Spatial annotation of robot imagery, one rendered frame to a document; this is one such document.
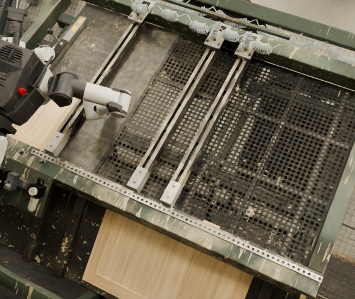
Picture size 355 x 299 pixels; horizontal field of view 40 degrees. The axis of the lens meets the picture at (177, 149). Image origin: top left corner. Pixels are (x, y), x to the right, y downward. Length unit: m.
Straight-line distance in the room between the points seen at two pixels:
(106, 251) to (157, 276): 0.33
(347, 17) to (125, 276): 5.62
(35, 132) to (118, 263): 0.89
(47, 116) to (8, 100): 0.65
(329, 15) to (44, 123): 5.43
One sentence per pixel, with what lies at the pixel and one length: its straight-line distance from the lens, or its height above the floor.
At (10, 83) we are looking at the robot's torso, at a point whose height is 1.25.
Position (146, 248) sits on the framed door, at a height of 0.59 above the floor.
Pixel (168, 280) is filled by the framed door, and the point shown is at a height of 0.47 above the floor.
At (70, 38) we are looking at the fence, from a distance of 3.25.
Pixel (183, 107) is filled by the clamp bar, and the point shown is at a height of 1.39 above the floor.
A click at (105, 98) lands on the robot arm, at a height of 1.32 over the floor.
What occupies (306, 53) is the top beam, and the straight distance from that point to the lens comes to 2.99.
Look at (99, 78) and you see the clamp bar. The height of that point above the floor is 1.38.
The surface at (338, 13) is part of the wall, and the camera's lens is 7.60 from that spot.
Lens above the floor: 1.51
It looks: 7 degrees down
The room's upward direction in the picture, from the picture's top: 20 degrees clockwise
